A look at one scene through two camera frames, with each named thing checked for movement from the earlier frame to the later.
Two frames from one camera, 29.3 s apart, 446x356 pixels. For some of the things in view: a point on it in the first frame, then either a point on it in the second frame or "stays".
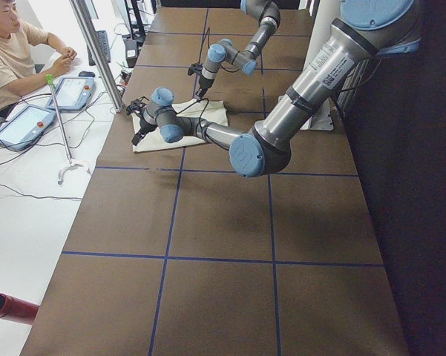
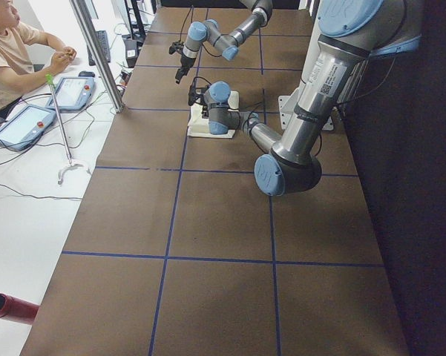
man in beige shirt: (17, 56) stays
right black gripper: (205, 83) -> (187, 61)
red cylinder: (1, 305) stays
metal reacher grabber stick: (50, 80) stays
